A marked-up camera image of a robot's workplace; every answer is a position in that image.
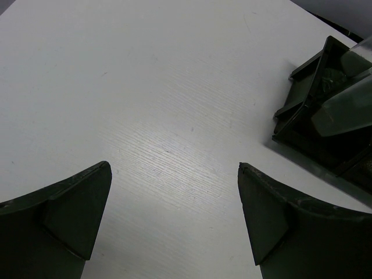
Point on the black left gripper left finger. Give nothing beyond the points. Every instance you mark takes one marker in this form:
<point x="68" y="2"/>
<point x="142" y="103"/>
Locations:
<point x="51" y="232"/>

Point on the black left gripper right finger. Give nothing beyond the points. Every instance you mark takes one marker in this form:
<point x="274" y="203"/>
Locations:
<point x="294" y="235"/>

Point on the glass bottle with brown sauce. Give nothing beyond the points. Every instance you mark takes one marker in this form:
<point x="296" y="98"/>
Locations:
<point x="346" y="111"/>

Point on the black three-compartment organizer tray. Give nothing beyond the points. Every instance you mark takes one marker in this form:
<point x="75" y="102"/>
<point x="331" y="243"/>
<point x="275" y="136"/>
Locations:
<point x="345" y="156"/>

